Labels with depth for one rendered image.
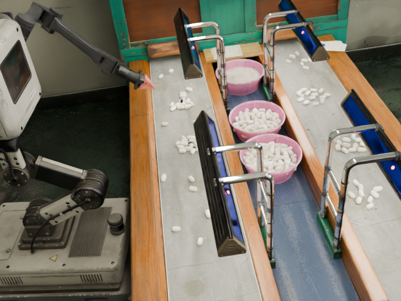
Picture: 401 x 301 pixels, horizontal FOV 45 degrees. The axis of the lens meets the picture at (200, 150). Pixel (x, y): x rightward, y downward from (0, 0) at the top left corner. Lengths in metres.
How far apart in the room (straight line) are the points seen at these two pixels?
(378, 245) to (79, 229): 1.30
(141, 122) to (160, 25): 0.71
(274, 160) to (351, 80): 0.73
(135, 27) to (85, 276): 1.41
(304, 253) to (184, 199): 0.51
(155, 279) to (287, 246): 0.51
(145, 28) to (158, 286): 1.63
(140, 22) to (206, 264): 1.57
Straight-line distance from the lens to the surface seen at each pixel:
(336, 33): 3.10
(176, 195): 1.97
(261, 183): 1.66
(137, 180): 2.04
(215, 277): 1.69
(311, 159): 2.08
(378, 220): 1.90
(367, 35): 4.29
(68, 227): 2.32
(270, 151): 2.15
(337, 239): 1.78
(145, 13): 2.82
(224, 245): 1.32
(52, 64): 3.94
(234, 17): 2.88
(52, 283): 2.30
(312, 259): 1.83
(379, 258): 1.78
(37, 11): 2.46
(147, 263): 1.73
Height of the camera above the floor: 2.10
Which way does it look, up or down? 39 degrees down
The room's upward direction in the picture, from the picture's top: 6 degrees counter-clockwise
